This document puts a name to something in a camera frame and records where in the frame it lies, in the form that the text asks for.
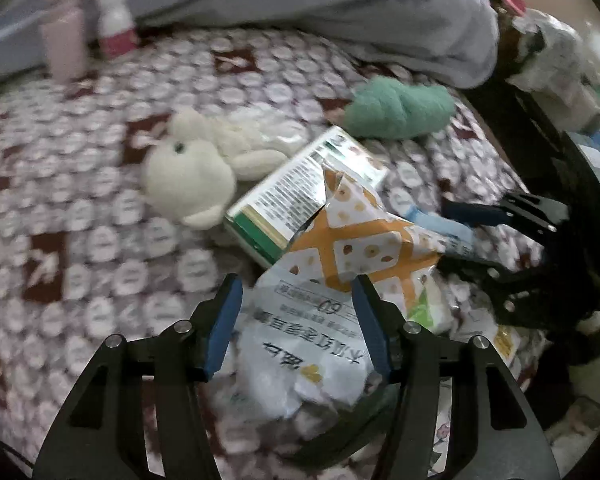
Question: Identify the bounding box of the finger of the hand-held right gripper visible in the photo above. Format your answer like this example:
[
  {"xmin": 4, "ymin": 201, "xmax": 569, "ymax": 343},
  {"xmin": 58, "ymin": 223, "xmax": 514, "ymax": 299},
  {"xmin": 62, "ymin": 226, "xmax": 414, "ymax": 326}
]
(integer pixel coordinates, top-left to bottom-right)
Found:
[
  {"xmin": 440, "ymin": 193, "xmax": 569, "ymax": 242},
  {"xmin": 441, "ymin": 256, "xmax": 600, "ymax": 332}
]

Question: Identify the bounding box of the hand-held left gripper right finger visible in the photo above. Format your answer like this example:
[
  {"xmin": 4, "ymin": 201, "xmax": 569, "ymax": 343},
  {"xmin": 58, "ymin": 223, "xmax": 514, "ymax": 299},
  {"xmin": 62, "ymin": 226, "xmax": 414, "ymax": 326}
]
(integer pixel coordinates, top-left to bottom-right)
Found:
[{"xmin": 351, "ymin": 274, "xmax": 563, "ymax": 480}]

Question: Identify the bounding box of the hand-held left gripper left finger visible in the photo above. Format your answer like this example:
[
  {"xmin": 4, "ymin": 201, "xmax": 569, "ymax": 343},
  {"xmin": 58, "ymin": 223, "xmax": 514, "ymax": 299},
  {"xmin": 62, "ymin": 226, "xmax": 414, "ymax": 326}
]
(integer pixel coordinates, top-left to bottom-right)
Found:
[{"xmin": 32, "ymin": 274, "xmax": 244, "ymax": 480}]

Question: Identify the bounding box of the light blue wrapper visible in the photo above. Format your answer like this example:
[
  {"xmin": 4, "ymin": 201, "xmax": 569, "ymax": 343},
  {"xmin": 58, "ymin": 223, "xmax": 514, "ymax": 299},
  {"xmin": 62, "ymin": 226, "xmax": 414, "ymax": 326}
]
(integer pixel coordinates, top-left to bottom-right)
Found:
[{"xmin": 405, "ymin": 205, "xmax": 476, "ymax": 256}]

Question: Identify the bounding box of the orange and white snack bag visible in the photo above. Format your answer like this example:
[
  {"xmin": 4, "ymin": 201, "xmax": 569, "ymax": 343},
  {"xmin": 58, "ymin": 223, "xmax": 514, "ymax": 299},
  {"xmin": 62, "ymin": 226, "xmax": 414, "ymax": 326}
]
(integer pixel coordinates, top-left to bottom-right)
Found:
[{"xmin": 237, "ymin": 162, "xmax": 443, "ymax": 418}]

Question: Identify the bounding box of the green and white carton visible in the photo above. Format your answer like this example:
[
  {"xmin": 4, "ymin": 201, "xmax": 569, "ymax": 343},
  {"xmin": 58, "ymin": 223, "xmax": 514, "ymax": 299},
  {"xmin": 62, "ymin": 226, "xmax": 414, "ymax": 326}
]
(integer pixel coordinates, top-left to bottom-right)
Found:
[{"xmin": 224, "ymin": 126, "xmax": 390, "ymax": 268}]

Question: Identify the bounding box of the white and yellow packet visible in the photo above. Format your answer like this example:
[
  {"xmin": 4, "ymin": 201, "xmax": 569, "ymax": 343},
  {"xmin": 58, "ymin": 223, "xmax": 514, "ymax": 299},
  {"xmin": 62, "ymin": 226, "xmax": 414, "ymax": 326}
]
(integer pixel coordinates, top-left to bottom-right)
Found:
[{"xmin": 452, "ymin": 280, "xmax": 523, "ymax": 361}]

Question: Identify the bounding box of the green and white packet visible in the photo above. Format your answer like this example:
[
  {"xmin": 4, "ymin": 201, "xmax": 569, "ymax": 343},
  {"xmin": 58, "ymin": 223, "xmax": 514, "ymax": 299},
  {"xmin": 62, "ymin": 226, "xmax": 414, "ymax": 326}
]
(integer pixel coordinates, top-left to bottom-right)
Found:
[{"xmin": 405, "ymin": 275, "xmax": 453, "ymax": 333}]

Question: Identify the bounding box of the green plush toy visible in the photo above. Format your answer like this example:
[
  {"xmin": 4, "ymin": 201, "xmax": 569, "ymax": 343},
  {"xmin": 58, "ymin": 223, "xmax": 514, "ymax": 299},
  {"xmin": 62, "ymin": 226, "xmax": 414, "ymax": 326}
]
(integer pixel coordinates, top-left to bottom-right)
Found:
[{"xmin": 342, "ymin": 80, "xmax": 456, "ymax": 141}]

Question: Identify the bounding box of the white plush toy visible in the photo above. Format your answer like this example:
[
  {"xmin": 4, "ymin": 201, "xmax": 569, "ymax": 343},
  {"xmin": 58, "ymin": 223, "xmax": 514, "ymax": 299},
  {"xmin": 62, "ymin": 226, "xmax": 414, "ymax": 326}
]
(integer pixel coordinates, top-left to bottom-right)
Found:
[{"xmin": 142, "ymin": 107, "xmax": 306, "ymax": 231}]

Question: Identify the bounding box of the white plastic bag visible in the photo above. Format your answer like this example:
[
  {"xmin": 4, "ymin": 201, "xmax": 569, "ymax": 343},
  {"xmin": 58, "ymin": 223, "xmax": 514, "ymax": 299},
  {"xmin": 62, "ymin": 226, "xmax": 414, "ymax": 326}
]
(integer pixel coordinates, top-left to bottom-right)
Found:
[{"xmin": 510, "ymin": 10, "xmax": 600, "ymax": 126}]

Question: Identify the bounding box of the printed blanket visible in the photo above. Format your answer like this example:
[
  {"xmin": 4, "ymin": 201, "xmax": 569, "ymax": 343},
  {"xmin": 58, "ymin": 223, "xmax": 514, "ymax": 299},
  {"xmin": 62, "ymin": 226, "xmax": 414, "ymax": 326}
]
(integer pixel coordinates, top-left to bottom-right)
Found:
[{"xmin": 0, "ymin": 27, "xmax": 546, "ymax": 480}]

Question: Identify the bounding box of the white bottle with pink label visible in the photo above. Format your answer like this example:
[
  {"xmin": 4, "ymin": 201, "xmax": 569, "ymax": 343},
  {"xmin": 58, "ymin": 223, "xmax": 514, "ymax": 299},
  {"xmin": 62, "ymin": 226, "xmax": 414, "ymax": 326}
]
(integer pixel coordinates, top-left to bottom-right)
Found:
[{"xmin": 94, "ymin": 0, "xmax": 140, "ymax": 60}]

